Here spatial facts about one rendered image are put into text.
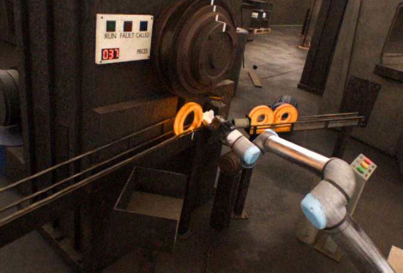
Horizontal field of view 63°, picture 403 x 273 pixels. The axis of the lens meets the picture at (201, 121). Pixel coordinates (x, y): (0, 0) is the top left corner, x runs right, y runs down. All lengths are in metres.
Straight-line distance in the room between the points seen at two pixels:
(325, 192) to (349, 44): 2.94
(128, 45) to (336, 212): 1.01
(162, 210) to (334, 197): 0.63
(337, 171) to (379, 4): 2.86
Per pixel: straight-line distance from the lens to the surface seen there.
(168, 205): 1.31
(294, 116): 2.09
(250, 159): 1.62
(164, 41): 1.40
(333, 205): 1.29
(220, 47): 1.47
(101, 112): 1.37
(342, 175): 1.32
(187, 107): 1.60
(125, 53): 1.39
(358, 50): 4.05
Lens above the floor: 1.41
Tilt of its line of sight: 23 degrees down
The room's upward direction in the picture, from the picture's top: 9 degrees clockwise
